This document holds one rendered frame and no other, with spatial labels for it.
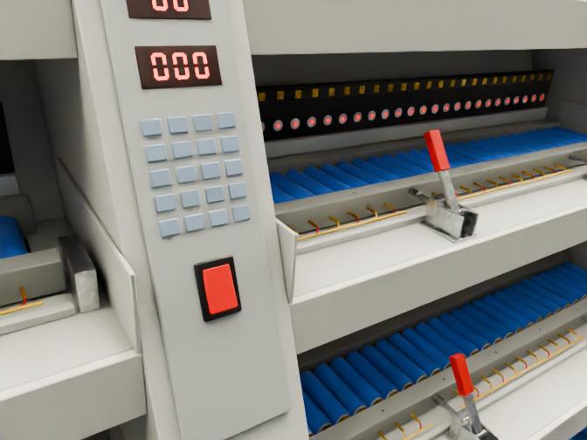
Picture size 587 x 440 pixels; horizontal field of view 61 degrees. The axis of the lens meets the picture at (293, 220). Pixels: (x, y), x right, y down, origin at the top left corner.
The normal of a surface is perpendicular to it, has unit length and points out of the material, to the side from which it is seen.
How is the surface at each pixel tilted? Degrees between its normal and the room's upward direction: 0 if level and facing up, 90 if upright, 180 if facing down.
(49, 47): 112
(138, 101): 90
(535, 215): 22
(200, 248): 90
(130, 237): 90
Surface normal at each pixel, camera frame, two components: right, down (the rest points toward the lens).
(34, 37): 0.54, 0.40
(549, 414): 0.07, -0.90
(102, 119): 0.53, 0.03
